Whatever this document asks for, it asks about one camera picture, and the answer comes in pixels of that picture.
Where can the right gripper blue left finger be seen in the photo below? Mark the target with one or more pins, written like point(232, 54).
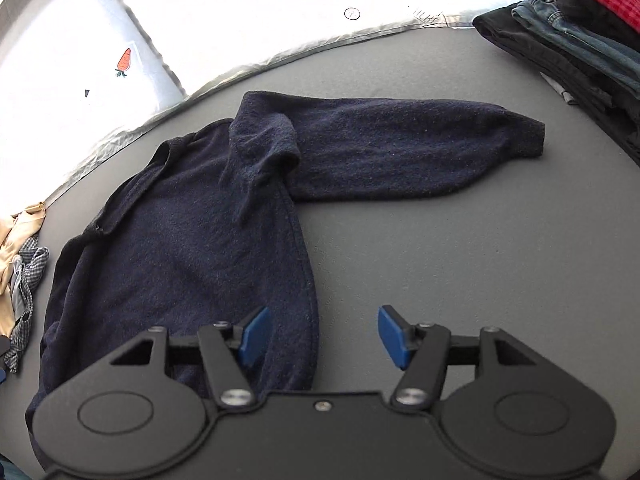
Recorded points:
point(229, 351)

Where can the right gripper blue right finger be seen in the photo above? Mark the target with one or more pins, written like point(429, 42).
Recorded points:
point(420, 351)

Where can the navy blue knit sweater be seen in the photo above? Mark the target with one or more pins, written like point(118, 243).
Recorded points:
point(208, 230)

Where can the grey checked crumpled shirt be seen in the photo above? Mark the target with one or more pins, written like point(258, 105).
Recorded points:
point(28, 268)

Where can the beige crumpled garment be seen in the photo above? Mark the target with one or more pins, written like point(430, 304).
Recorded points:
point(15, 230)

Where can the black folded garment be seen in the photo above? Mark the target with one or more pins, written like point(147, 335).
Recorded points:
point(607, 103)

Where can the white carrot print tent cloth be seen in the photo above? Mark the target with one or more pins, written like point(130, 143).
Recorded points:
point(79, 77)

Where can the blue folded jeans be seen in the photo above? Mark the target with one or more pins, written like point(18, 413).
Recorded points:
point(544, 19)

